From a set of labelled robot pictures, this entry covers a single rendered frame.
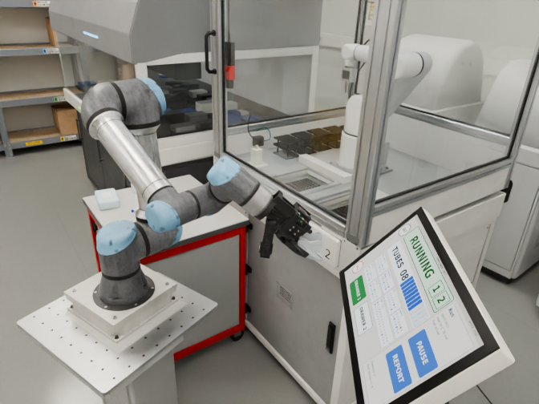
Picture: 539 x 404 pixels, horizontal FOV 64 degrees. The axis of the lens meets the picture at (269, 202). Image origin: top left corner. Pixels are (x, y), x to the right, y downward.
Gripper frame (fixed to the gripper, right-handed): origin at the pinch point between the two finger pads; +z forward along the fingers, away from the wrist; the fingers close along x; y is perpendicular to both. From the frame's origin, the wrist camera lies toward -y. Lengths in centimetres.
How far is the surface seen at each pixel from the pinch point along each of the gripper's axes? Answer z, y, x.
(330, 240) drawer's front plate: 17.2, -8.3, 38.9
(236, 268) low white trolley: 14, -66, 77
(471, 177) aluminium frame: 51, 39, 69
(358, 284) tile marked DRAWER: 14.9, 1.2, 1.9
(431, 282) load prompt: 15.0, 19.9, -15.2
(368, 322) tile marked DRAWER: 15.0, 1.7, -13.5
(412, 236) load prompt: 15.0, 20.3, 4.2
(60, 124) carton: -154, -234, 362
